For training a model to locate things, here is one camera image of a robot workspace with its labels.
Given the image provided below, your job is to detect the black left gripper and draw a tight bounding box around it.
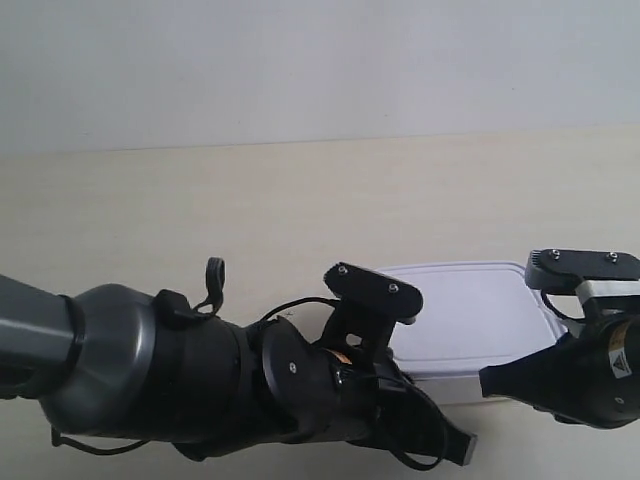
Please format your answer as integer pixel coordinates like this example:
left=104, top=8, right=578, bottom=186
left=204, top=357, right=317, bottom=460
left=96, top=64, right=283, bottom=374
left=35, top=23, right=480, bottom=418
left=259, top=319, right=477, bottom=464

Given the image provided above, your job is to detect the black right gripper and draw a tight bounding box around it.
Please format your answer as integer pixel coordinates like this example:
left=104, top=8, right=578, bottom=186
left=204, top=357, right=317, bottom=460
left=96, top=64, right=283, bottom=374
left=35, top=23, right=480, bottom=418
left=479, top=319, right=639, bottom=429

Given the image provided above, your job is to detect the white lidded plastic container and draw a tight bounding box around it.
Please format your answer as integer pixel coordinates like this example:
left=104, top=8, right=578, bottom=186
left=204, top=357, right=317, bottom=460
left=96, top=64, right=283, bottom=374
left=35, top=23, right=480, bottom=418
left=382, top=261, right=566, bottom=406

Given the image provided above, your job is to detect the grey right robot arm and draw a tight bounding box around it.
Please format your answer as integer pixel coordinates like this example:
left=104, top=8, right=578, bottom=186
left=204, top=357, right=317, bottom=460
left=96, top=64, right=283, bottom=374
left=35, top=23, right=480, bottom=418
left=479, top=315, right=639, bottom=429

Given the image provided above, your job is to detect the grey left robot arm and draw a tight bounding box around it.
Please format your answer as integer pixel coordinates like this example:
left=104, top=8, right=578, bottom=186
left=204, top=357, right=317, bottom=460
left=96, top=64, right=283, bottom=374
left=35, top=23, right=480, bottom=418
left=1, top=264, right=477, bottom=471

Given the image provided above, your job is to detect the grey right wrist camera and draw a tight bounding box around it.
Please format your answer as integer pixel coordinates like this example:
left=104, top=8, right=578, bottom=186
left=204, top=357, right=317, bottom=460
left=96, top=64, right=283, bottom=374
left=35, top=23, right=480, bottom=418
left=525, top=249, right=639, bottom=318

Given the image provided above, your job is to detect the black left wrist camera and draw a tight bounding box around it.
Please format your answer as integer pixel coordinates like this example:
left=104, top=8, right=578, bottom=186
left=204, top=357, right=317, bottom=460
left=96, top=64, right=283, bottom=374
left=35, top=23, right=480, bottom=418
left=319, top=262, right=424, bottom=362

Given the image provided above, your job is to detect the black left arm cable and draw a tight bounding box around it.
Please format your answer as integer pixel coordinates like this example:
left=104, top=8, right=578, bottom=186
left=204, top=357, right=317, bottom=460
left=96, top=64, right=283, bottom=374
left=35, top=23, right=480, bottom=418
left=49, top=257, right=451, bottom=474

